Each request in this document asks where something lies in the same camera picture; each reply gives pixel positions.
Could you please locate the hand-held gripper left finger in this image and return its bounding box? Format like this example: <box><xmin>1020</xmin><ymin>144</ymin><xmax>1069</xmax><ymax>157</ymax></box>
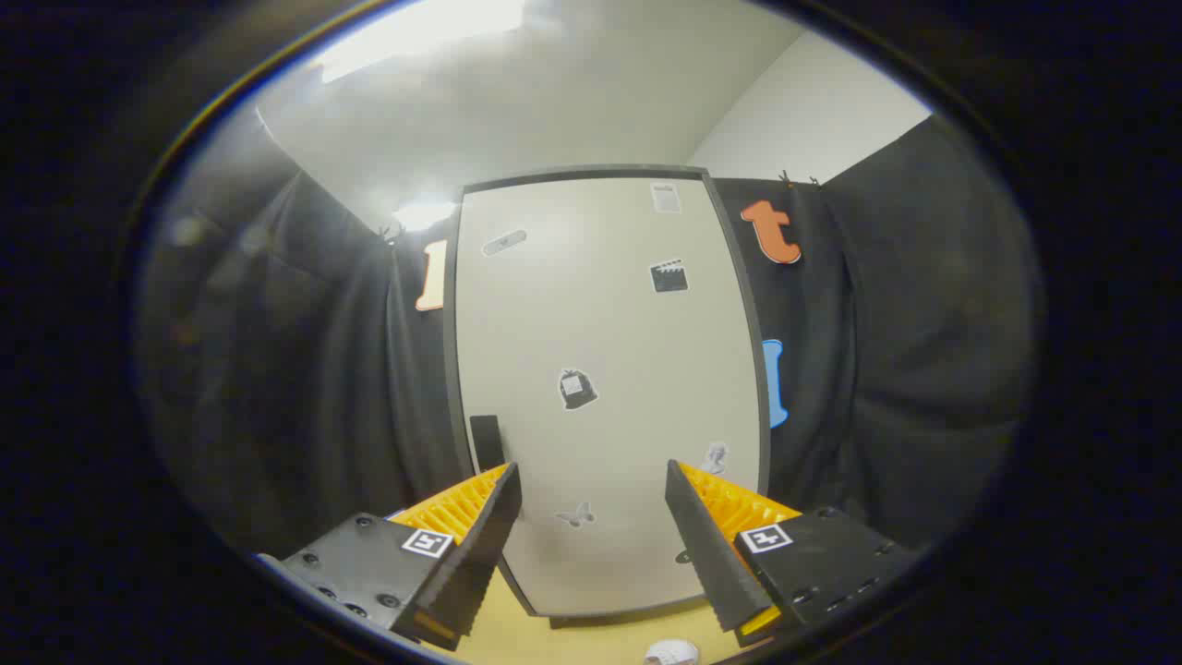
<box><xmin>257</xmin><ymin>462</ymin><xmax>524</xmax><ymax>652</ymax></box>

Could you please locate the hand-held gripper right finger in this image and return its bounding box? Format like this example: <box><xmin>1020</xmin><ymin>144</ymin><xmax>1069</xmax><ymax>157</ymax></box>
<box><xmin>665</xmin><ymin>459</ymin><xmax>917</xmax><ymax>649</ymax></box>

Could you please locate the white shoe cabinet door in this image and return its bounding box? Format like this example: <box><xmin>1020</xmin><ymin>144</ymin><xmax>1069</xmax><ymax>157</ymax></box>
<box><xmin>454</xmin><ymin>175</ymin><xmax>763</xmax><ymax>618</ymax></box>

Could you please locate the grey shoe cabinet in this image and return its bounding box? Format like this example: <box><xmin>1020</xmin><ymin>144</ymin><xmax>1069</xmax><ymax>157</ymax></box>
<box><xmin>441</xmin><ymin>164</ymin><xmax>773</xmax><ymax>631</ymax></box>

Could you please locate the black backdrop cloth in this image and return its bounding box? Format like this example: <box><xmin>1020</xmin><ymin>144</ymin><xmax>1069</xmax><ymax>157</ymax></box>
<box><xmin>139</xmin><ymin>115</ymin><xmax>1040</xmax><ymax>564</ymax></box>

